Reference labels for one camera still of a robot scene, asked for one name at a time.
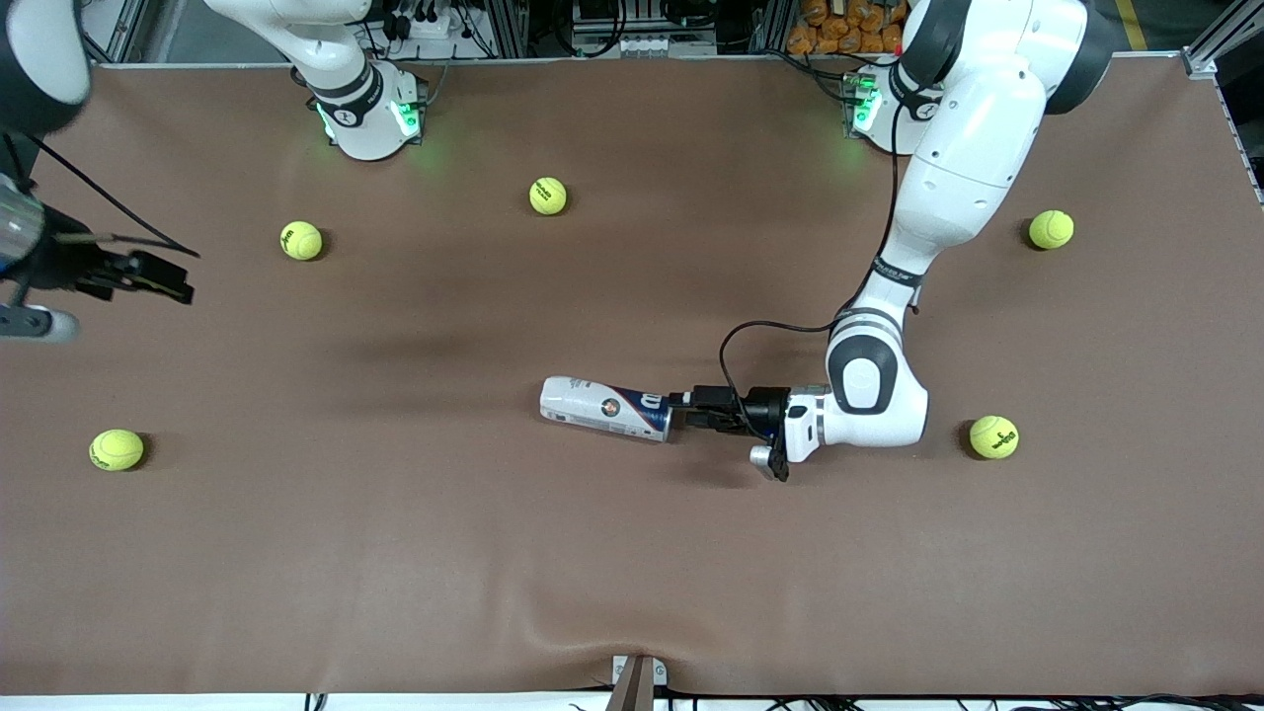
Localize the white blue tennis ball can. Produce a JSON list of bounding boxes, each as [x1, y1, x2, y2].
[[539, 376, 673, 443]]

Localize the brown table mat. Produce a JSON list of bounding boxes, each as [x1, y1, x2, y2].
[[0, 57, 1264, 697]]

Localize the metal table clamp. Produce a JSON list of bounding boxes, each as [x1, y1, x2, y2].
[[612, 655, 668, 711]]

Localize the white power strip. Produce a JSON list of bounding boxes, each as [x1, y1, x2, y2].
[[380, 8, 457, 42]]

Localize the orange bagged goods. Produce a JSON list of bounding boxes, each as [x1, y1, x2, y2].
[[787, 0, 909, 56]]

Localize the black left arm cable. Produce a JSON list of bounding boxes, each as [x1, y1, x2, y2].
[[718, 99, 909, 421]]

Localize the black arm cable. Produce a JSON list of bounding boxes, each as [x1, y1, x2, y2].
[[718, 99, 909, 421], [5, 128, 200, 260]]

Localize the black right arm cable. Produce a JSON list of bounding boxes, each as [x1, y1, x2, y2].
[[5, 128, 200, 260]]

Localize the aluminium frame post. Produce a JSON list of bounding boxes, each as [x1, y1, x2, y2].
[[79, 0, 149, 65], [1185, 0, 1264, 80]]

